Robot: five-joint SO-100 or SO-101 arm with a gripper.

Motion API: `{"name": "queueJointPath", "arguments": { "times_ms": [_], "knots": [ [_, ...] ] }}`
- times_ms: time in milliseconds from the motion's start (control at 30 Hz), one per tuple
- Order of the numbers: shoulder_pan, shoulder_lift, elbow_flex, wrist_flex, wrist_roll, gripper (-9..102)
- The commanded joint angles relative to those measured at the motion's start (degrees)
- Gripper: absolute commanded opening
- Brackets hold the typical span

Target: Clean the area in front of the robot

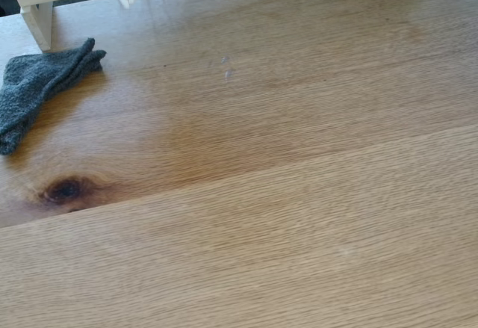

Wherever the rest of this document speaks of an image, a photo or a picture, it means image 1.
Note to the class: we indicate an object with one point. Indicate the small water droplet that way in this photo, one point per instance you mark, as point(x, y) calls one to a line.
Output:
point(228, 74)
point(224, 60)

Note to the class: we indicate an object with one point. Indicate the grey fuzzy cloth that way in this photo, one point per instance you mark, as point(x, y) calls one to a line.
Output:
point(35, 83)

